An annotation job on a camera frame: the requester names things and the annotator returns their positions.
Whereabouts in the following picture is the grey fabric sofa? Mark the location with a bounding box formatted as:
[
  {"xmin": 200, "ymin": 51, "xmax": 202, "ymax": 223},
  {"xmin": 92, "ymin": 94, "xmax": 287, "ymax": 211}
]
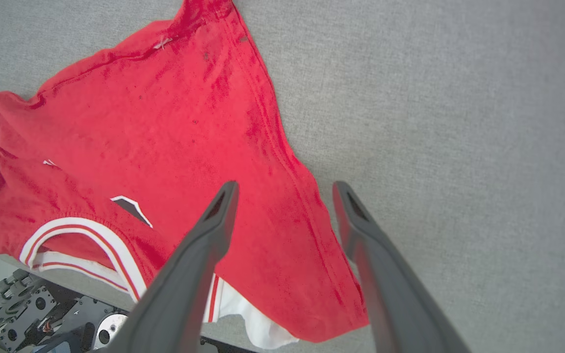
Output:
[{"xmin": 0, "ymin": 0, "xmax": 565, "ymax": 353}]

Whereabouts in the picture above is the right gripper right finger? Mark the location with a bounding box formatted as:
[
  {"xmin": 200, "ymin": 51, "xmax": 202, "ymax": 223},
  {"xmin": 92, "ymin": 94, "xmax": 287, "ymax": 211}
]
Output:
[{"xmin": 332, "ymin": 180, "xmax": 470, "ymax": 353}]

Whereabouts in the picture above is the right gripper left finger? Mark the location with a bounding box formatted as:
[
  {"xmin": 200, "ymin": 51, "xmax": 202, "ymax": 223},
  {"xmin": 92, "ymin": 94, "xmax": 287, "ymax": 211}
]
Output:
[{"xmin": 94, "ymin": 180, "xmax": 240, "ymax": 353}]

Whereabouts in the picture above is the red garment with white trim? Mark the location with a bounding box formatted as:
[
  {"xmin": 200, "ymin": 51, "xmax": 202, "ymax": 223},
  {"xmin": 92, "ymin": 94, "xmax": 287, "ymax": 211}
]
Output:
[{"xmin": 0, "ymin": 0, "xmax": 370, "ymax": 350}]

